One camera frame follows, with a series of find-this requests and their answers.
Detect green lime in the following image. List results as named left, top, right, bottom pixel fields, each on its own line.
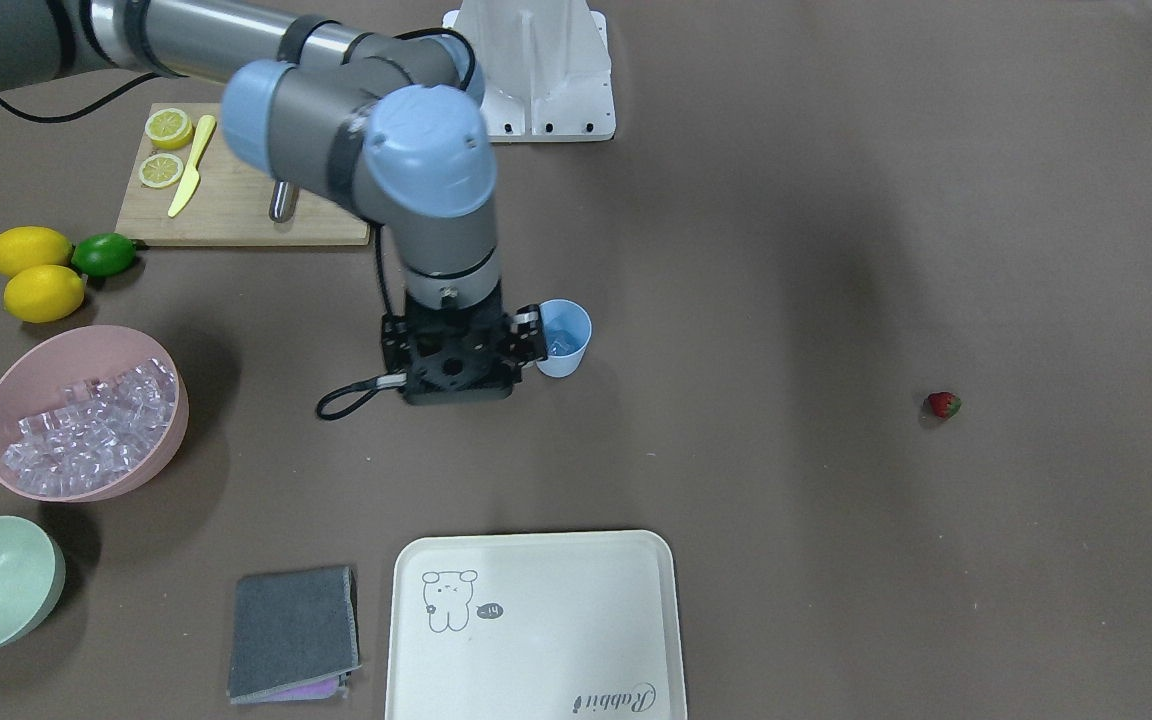
left=70, top=232, right=138, bottom=278

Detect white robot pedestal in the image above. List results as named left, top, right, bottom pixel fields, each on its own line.
left=442, top=1, right=617, bottom=143

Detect pile of ice cubes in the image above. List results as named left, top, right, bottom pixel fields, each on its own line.
left=0, top=357, right=185, bottom=501

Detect pink bowl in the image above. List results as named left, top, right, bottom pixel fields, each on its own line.
left=0, top=325, right=189, bottom=503

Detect yellow plastic knife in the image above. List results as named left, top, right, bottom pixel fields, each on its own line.
left=166, top=114, right=218, bottom=218

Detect grey folded cloth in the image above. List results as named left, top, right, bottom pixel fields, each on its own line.
left=227, top=564, right=361, bottom=705

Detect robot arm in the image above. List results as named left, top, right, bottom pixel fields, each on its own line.
left=0, top=1, right=547, bottom=420

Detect red strawberry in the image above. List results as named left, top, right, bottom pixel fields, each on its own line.
left=924, top=391, right=963, bottom=420

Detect lemon half near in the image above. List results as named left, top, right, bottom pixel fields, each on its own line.
left=137, top=152, right=185, bottom=190

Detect lemon half far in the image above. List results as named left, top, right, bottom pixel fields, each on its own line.
left=143, top=108, right=195, bottom=151

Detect ice cubes in cup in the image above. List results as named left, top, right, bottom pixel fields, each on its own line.
left=545, top=327, right=585, bottom=361

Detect cream rabbit tray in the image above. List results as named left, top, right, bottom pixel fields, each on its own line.
left=385, top=529, right=689, bottom=719

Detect lemon half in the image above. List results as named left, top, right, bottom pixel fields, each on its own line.
left=143, top=108, right=195, bottom=151
left=137, top=152, right=185, bottom=190

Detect whole yellow lemon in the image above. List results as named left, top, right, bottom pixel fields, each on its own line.
left=0, top=225, right=73, bottom=278

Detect light blue plastic cup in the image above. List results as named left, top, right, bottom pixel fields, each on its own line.
left=538, top=300, right=593, bottom=378

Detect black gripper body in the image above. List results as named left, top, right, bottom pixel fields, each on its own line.
left=380, top=287, right=548, bottom=406

